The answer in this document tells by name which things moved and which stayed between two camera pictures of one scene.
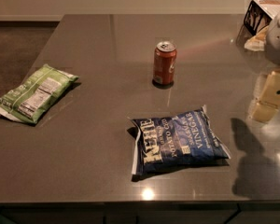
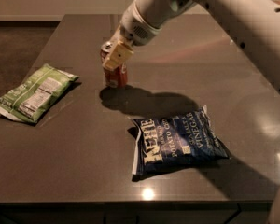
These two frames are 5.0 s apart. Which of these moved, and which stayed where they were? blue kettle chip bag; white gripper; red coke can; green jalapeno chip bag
Moved: white gripper; red coke can
Stayed: blue kettle chip bag; green jalapeno chip bag
